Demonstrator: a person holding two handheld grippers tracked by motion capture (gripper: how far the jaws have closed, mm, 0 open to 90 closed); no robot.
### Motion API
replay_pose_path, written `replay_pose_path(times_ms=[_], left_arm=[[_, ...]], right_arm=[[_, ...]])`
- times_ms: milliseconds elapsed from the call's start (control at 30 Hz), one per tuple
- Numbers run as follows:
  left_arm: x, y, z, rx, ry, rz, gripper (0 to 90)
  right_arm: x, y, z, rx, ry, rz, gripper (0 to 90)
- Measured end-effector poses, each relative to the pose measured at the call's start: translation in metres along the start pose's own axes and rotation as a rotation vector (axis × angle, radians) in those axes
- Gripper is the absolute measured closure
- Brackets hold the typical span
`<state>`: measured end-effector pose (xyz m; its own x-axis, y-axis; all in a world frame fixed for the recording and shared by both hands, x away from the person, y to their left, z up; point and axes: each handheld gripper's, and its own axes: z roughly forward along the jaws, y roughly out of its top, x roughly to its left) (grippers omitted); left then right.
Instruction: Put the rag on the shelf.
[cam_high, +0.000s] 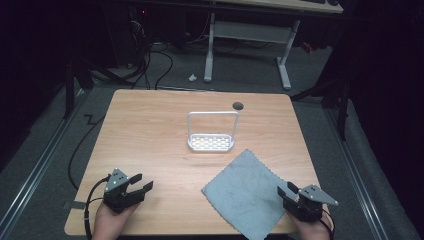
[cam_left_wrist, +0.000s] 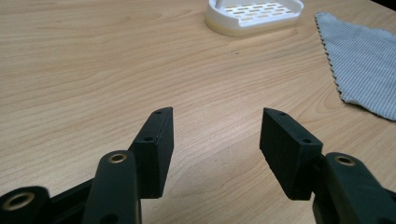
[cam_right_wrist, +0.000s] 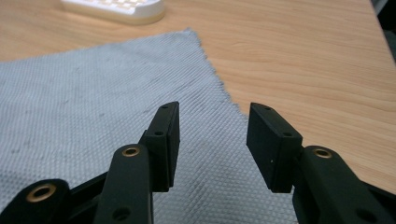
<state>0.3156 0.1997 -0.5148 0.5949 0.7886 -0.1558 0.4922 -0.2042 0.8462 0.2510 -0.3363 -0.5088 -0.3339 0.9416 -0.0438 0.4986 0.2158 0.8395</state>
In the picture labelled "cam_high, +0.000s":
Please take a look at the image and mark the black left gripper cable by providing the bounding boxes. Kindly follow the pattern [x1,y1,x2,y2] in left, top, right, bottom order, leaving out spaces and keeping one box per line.
[84,175,112,240]

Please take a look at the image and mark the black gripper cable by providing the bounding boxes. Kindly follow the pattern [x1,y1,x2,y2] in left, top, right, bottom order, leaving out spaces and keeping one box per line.
[84,175,112,240]
[320,208,336,236]

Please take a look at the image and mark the black cable on floor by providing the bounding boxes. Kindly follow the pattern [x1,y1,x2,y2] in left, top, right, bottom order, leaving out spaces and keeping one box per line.
[67,113,107,192]

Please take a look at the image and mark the white-legged desk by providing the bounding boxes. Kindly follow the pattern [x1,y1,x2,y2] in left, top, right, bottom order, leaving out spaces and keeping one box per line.
[203,0,345,92]

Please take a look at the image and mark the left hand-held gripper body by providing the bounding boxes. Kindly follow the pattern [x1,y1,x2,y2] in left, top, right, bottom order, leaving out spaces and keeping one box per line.
[102,167,146,215]

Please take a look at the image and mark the grey-blue cloth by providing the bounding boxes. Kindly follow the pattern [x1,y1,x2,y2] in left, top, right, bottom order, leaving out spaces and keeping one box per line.
[201,148,304,240]

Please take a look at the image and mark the person's left hand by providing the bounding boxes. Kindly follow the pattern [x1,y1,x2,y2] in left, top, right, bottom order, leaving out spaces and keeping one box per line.
[91,201,140,240]

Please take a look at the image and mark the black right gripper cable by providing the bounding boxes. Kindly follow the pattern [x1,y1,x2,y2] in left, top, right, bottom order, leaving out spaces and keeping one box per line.
[320,208,336,236]

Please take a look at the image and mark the grey tape strip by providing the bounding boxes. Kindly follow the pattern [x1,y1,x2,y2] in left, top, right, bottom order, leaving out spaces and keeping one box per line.
[62,200,88,211]

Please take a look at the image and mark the bundle of black cables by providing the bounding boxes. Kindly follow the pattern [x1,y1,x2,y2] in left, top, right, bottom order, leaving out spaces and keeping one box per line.
[128,9,175,91]

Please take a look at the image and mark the black metal stand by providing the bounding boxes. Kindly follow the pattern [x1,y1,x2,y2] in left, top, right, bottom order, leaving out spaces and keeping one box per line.
[61,58,96,120]

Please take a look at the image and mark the white rack with handle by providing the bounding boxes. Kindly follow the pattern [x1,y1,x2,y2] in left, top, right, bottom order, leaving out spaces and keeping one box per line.
[186,110,240,153]

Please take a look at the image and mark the aluminium floor rail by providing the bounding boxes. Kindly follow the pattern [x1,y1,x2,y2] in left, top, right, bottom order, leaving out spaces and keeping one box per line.
[323,105,390,240]
[0,89,90,232]

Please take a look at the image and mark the person's right hand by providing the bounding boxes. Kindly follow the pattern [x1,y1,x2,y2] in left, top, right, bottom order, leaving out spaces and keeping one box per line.
[287,210,334,240]

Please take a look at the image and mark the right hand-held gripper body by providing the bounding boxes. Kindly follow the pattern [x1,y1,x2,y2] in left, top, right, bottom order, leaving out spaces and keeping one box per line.
[281,183,340,223]

